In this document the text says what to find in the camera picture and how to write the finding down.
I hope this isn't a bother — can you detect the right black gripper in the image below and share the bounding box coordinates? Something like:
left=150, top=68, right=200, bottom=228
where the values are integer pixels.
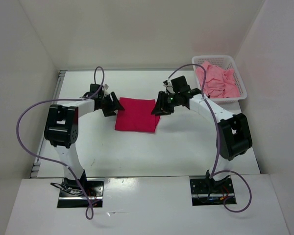
left=151, top=90, right=180, bottom=116

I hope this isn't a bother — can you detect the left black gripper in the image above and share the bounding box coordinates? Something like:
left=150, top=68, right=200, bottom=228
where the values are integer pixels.
left=99, top=92, right=124, bottom=117

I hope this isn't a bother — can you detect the magenta red t shirt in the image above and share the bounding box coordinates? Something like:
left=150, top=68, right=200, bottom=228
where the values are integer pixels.
left=115, top=97, right=160, bottom=133

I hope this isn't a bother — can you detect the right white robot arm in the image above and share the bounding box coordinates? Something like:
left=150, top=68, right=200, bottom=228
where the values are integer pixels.
left=151, top=76, right=252, bottom=192

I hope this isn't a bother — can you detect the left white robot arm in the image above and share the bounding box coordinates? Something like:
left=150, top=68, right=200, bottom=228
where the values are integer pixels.
left=44, top=84, right=124, bottom=196

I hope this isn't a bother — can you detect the light pink t shirt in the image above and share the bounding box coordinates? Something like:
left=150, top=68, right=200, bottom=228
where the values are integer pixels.
left=201, top=61, right=241, bottom=98

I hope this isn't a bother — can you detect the white plastic basket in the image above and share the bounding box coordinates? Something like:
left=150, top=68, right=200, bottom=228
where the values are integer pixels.
left=192, top=55, right=247, bottom=102

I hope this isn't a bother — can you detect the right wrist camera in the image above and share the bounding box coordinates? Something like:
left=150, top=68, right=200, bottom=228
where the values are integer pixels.
left=163, top=80, right=174, bottom=94

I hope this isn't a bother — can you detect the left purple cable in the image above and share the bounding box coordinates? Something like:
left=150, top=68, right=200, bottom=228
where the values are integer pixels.
left=16, top=66, right=106, bottom=219

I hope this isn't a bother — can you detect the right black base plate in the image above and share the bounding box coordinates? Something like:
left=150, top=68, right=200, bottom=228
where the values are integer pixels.
left=190, top=176, right=237, bottom=206

